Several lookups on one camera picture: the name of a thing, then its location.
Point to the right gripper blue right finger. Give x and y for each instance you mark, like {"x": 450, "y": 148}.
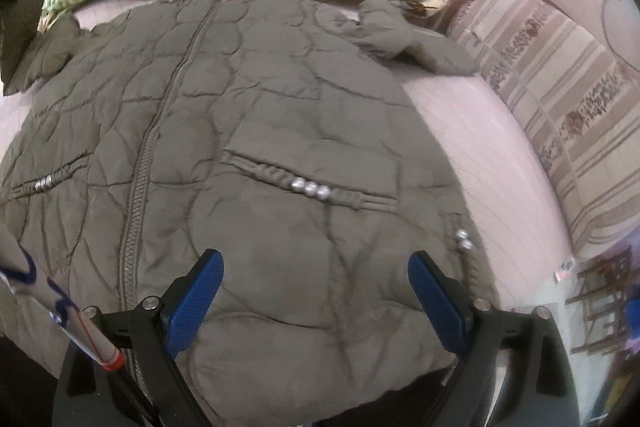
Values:
{"x": 469, "y": 397}

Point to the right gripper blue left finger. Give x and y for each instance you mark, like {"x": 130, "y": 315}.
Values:
{"x": 160, "y": 333}

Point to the olive quilted hooded jacket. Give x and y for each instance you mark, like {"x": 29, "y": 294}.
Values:
{"x": 251, "y": 370}

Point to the pink quilted mattress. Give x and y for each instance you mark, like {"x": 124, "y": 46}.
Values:
{"x": 490, "y": 146}

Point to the dark wooden rack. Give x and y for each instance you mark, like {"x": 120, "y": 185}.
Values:
{"x": 603, "y": 292}

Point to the striped floral back cushion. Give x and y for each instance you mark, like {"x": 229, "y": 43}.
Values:
{"x": 575, "y": 102}

